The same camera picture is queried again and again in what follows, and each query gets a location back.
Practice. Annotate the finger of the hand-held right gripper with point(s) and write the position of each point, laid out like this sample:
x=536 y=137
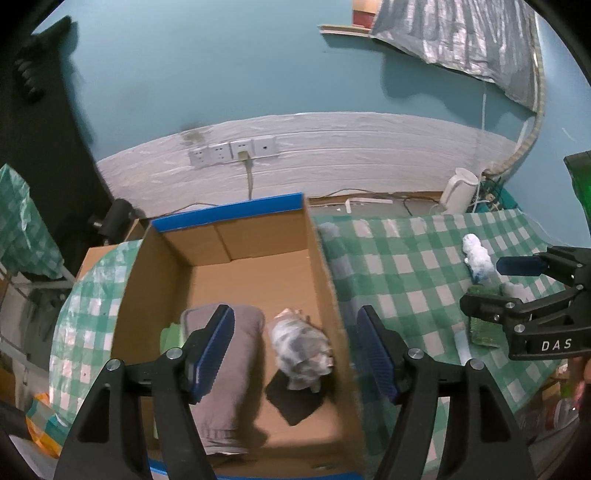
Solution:
x=489 y=307
x=521 y=265

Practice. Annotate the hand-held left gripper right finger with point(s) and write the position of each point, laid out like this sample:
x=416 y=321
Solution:
x=376 y=350

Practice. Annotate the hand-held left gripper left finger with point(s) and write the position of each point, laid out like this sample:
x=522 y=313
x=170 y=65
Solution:
x=214 y=350

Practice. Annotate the green glitter cloth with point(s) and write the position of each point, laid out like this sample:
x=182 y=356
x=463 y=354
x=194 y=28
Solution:
x=482 y=330

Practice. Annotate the grey towel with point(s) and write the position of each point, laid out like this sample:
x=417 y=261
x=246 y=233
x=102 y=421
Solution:
x=235 y=369

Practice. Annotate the white sock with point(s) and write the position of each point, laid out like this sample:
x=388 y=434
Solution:
x=478 y=256

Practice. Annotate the light green cloth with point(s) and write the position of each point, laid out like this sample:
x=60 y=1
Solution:
x=171 y=337

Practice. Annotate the white patterned cloth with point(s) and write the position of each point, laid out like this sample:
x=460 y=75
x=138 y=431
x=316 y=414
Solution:
x=300 y=346

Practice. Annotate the blue-edged cardboard box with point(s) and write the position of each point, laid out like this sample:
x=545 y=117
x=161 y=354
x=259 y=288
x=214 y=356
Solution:
x=258 y=277

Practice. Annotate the black sock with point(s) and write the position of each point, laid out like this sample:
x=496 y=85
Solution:
x=291 y=399

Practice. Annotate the person's right hand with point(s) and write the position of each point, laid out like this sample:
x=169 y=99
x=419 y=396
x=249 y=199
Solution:
x=584 y=376

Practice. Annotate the colourful packaged goods pile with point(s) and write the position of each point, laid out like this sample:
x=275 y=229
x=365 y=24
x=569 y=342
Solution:
x=554 y=401

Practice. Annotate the teal plastic bin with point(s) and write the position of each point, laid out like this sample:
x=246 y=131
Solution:
x=510 y=198

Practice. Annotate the power strip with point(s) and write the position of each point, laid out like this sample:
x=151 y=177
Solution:
x=488 y=196

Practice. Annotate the green checkered tablecloth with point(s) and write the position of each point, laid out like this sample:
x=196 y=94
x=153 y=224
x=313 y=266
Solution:
x=415 y=258

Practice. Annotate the dark green object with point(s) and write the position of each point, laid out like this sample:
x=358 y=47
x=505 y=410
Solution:
x=579 y=184

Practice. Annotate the white electric kettle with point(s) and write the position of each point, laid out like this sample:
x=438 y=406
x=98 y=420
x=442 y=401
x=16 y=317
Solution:
x=457 y=189

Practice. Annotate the white plastic strip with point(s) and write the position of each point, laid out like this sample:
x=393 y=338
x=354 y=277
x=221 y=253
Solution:
x=369 y=201

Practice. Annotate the brown cardboard sheet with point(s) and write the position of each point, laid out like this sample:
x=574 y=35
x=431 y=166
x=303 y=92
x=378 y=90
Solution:
x=92 y=258

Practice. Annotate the black dumbbell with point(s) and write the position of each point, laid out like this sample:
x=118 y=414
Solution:
x=115 y=219

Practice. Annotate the green checkered plastic sheet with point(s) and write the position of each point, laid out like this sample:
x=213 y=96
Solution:
x=23 y=221

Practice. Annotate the silver foil sheet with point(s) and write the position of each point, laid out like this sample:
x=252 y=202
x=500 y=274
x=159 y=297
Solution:
x=461 y=32

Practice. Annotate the black hanging cloth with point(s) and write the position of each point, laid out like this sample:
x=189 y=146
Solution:
x=51 y=138

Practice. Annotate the wooden strip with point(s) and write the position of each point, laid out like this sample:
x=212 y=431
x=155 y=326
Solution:
x=346 y=29

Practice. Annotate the red box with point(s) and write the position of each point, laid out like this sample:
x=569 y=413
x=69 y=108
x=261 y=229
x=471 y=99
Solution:
x=364 y=14

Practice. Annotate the metal frame rack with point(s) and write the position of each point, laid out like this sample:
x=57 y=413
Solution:
x=37 y=282

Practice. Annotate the white wall socket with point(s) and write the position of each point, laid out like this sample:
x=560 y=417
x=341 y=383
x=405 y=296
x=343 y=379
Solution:
x=199 y=157
x=266 y=146
x=219 y=153
x=240 y=148

